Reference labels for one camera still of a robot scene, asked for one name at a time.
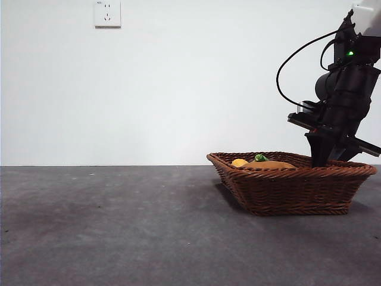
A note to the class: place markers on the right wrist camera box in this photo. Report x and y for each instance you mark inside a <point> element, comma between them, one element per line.
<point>308,108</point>

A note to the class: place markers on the large brown potato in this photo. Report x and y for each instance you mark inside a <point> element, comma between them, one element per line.
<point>271,165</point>

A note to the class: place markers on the purple eggplant with green cap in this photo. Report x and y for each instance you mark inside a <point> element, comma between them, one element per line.
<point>261,158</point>

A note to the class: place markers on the white wall socket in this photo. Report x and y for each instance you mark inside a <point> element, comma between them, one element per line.
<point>107,15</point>

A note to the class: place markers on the brown woven wicker basket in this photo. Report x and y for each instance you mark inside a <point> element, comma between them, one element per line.
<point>291,190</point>

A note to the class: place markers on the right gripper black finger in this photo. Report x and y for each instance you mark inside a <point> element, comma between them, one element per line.
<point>343,152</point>
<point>320,149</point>

